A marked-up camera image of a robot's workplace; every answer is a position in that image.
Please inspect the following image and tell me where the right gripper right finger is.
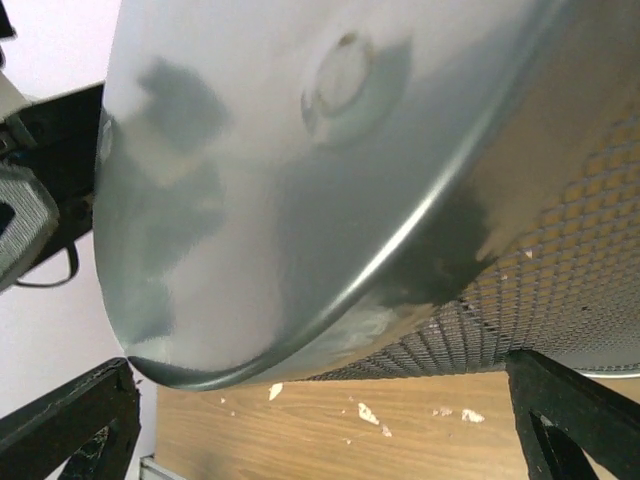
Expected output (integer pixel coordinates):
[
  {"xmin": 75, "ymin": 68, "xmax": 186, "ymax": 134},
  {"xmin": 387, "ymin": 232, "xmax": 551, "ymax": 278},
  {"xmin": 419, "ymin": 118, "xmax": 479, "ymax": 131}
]
[{"xmin": 506, "ymin": 350, "xmax": 639, "ymax": 479}]

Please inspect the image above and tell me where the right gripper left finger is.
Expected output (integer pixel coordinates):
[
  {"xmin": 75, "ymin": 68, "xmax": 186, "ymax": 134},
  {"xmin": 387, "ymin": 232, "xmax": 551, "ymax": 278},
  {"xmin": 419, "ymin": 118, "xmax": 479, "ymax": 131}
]
[{"xmin": 1, "ymin": 358, "xmax": 141, "ymax": 479}]

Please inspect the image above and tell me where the silver mesh wastebasket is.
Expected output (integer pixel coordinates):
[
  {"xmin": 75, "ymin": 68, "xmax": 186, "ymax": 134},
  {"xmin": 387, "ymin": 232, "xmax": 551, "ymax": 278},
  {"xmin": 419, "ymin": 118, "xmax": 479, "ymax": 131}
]
[{"xmin": 93, "ymin": 1, "xmax": 639, "ymax": 390}]

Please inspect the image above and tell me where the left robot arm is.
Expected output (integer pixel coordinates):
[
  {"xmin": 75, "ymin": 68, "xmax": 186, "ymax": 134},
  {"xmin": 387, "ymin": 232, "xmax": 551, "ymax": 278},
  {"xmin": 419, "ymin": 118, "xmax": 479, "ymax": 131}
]
[{"xmin": 1, "ymin": 77, "xmax": 104, "ymax": 290}]

